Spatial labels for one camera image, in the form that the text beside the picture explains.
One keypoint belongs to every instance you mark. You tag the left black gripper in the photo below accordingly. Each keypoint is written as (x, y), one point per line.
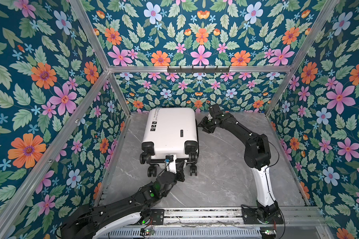
(180, 172)

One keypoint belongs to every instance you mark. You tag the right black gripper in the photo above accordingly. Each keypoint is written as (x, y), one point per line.
(203, 123)

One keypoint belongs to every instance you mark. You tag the white hard-shell suitcase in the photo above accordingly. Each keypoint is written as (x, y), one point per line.
(170, 131)

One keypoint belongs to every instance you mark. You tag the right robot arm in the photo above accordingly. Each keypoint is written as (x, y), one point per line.
(257, 156)

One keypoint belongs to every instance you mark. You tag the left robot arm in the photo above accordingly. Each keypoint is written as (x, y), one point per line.
(88, 222)

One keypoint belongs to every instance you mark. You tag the left small circuit board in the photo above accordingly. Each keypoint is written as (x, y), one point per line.
(146, 232)

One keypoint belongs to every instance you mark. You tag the small circuit board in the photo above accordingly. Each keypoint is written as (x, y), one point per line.
(146, 232)
(268, 234)

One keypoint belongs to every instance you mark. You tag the right small circuit board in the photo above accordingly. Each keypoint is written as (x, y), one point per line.
(268, 234)

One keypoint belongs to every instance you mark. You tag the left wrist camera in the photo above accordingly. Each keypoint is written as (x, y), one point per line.
(170, 163)

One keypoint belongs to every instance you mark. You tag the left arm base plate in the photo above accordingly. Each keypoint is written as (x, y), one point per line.
(152, 217)

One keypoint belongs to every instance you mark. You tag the black wall hook rack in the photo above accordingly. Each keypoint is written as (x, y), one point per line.
(197, 69)

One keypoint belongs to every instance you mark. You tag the white slotted cable duct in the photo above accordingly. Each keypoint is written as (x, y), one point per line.
(186, 233)

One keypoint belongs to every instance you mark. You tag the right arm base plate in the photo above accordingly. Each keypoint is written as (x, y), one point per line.
(262, 215)

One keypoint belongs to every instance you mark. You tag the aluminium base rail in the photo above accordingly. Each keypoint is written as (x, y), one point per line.
(294, 216)

